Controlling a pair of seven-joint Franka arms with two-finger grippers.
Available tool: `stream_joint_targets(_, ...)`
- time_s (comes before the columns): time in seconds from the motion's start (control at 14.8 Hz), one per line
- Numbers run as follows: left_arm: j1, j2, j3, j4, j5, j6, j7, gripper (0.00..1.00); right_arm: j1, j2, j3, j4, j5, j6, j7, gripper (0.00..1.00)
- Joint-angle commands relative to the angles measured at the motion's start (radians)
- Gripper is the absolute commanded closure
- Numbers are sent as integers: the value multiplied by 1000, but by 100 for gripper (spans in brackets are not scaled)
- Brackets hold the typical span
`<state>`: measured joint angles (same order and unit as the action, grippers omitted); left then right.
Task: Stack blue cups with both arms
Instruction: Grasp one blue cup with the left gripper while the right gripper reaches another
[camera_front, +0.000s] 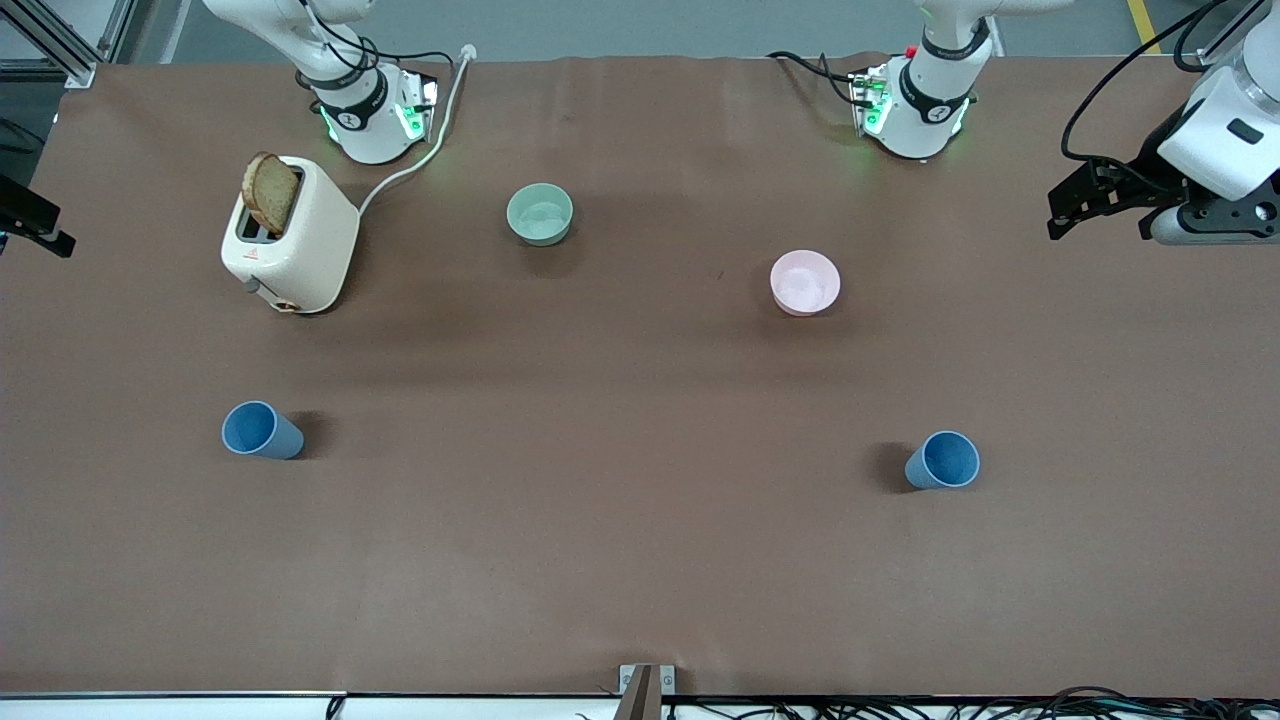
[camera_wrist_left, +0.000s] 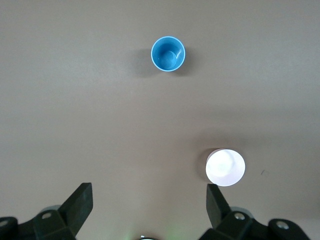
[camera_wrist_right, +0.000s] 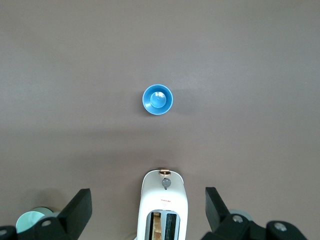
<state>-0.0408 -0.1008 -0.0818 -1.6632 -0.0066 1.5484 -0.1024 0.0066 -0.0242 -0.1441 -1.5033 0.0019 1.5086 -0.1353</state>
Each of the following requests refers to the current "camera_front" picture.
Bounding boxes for blue plastic cup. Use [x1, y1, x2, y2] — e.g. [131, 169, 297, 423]
[221, 401, 305, 461]
[904, 431, 981, 491]

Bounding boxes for brown bread slice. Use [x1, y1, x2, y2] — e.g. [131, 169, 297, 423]
[242, 152, 301, 237]

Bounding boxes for cream white toaster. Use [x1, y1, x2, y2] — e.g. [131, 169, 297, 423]
[221, 155, 361, 315]

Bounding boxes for pink bowl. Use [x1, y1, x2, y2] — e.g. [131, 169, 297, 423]
[769, 250, 842, 318]

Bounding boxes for green bowl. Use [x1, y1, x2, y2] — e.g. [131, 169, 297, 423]
[505, 183, 575, 247]

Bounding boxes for brown table cover mat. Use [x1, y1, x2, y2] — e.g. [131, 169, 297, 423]
[0, 55, 1280, 698]

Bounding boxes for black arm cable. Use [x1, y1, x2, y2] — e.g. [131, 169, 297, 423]
[1062, 0, 1246, 173]

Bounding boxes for aluminium frame profile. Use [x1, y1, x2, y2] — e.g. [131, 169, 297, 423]
[1200, 0, 1273, 69]
[0, 0, 136, 89]

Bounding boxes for black base cable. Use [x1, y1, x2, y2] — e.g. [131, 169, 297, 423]
[767, 50, 871, 106]
[295, 0, 456, 101]

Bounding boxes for white toaster power cable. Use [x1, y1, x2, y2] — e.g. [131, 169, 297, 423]
[357, 44, 478, 216]

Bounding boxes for black cables tangle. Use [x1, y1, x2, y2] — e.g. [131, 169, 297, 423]
[665, 685, 1280, 720]

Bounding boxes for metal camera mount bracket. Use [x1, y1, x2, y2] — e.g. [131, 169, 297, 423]
[619, 664, 676, 720]

